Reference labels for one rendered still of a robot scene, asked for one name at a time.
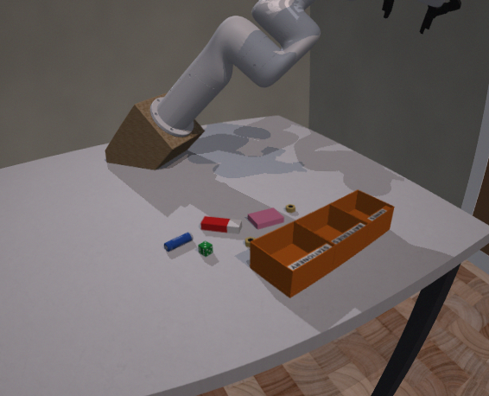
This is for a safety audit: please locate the orange-brown three-compartment bin rack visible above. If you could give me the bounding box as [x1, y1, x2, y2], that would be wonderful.
[250, 190, 394, 298]

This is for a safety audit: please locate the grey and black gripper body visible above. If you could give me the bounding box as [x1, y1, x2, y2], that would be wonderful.
[417, 0, 445, 7]

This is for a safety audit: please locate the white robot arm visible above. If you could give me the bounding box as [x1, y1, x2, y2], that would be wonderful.
[150, 0, 321, 137]

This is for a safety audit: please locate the blue cylinder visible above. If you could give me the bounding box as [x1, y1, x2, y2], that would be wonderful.
[164, 232, 194, 252]

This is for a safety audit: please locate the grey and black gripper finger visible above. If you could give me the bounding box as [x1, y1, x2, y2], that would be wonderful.
[419, 0, 461, 34]
[382, 0, 394, 18]

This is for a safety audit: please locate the pink block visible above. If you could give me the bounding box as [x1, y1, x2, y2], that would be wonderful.
[248, 208, 284, 229]

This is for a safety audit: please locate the green die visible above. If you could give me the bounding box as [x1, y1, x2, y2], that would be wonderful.
[198, 241, 213, 257]

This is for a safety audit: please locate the red and white eraser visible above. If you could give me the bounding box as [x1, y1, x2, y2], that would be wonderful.
[200, 216, 242, 234]

